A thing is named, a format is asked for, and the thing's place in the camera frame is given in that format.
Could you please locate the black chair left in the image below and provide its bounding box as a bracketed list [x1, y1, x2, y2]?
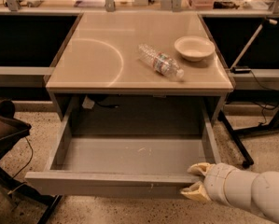
[0, 100, 62, 224]

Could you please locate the black wheeled stand base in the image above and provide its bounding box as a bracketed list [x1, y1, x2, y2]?
[218, 109, 279, 169]

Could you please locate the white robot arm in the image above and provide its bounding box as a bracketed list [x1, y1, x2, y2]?
[180, 162, 279, 224]

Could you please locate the clear plastic water bottle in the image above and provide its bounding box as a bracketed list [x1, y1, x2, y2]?
[137, 44, 185, 80]

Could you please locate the grey top drawer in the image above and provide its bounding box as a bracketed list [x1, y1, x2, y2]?
[26, 96, 220, 198]

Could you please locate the grey drawer cabinet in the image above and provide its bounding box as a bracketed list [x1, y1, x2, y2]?
[46, 10, 234, 116]

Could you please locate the white bowl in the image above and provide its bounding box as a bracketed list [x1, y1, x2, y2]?
[174, 35, 215, 62]

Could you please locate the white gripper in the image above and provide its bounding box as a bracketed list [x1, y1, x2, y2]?
[180, 162, 237, 206]

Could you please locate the white rod with stand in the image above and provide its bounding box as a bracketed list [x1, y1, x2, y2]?
[230, 18, 278, 73]

